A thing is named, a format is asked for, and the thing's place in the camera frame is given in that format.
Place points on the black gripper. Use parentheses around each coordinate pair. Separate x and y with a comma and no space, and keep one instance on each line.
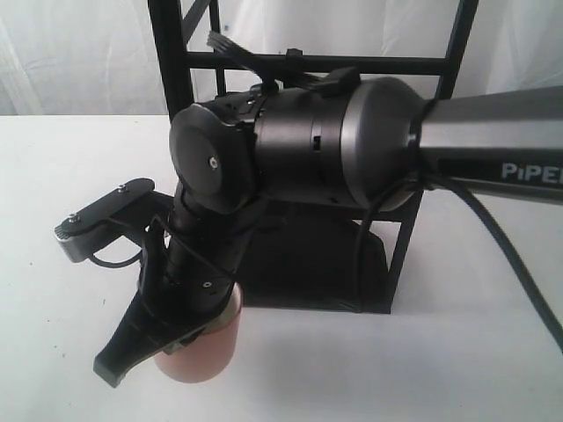
(190,256)

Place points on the terracotta pink mug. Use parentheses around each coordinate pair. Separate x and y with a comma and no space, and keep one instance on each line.
(211,352)

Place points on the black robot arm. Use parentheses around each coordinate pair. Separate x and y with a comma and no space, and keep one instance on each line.
(501,144)

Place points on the black metal mug rack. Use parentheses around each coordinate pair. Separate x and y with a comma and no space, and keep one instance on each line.
(329,138)

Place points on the white backdrop curtain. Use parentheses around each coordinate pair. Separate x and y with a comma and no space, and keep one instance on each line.
(99,57)

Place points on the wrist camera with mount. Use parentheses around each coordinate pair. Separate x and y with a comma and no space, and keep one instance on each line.
(101,220)

